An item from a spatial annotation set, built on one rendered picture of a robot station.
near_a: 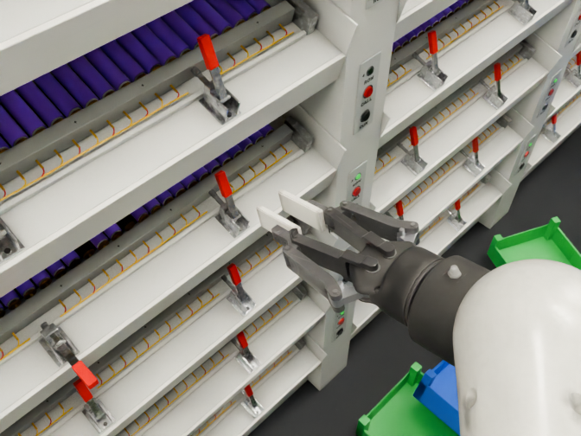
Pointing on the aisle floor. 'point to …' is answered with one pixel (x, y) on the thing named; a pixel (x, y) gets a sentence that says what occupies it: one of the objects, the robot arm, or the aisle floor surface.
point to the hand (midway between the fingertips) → (290, 218)
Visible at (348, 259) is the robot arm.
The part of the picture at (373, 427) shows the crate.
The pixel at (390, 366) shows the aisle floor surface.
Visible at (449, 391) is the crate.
